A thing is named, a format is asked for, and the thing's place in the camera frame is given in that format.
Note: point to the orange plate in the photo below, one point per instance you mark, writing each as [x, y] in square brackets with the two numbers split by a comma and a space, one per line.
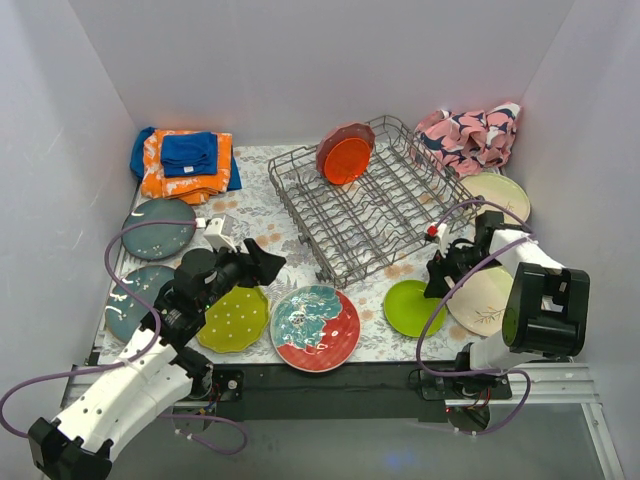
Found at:
[346, 161]

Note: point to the dark teal plate lower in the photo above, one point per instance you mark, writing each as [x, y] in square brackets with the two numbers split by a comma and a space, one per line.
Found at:
[123, 313]

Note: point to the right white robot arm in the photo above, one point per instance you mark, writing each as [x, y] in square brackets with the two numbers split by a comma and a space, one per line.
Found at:
[545, 312]

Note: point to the red and teal floral plate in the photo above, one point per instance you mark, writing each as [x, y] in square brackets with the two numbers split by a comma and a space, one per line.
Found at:
[315, 329]

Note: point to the aluminium frame rail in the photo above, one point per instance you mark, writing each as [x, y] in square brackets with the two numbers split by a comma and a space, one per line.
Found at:
[536, 383]

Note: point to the blue folded towel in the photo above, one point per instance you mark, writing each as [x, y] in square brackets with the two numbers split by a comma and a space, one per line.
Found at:
[189, 154]

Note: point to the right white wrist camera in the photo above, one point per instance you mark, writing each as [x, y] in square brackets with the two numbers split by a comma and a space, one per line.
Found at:
[438, 234]

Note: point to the dark teal plate upper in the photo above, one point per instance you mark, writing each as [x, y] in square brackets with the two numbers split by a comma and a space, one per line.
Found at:
[159, 241]

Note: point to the pink navy floral cloth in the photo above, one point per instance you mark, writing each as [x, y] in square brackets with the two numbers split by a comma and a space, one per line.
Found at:
[470, 142]

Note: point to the lime green plate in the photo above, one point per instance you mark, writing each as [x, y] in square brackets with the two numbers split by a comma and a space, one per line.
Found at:
[406, 309]

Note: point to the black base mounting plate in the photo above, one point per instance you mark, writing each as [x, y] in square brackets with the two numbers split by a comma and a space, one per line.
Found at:
[369, 390]

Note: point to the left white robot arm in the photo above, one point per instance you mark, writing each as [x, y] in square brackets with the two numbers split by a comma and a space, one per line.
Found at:
[156, 369]

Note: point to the floral table mat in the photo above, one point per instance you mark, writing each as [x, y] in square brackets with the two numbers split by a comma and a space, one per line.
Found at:
[259, 213]

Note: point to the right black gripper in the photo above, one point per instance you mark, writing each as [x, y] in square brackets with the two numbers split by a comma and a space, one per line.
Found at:
[447, 265]

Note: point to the grey wire dish rack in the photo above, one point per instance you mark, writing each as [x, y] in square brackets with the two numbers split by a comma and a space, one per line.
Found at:
[357, 229]

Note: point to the pink and green branch plate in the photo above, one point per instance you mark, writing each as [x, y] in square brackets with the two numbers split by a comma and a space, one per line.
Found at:
[479, 305]

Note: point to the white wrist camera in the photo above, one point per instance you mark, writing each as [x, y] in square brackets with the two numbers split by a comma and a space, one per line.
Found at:
[217, 231]
[438, 234]

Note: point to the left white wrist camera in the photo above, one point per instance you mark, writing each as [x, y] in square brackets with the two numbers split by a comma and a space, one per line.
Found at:
[217, 231]

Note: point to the green polka dot scalloped plate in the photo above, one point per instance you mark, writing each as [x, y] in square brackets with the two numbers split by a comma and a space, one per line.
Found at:
[236, 321]

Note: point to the cream green plate at back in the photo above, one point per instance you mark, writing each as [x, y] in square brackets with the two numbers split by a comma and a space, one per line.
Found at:
[501, 190]

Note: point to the orange patterned cloth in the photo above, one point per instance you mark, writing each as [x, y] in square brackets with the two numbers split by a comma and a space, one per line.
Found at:
[193, 190]

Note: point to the teal cloth under orange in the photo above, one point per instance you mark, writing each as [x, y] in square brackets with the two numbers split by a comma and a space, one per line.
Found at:
[138, 168]

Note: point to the dark teal plate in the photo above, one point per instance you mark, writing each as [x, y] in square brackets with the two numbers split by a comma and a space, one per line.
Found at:
[123, 313]
[159, 241]

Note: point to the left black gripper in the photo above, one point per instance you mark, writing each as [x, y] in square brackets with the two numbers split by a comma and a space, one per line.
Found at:
[251, 265]

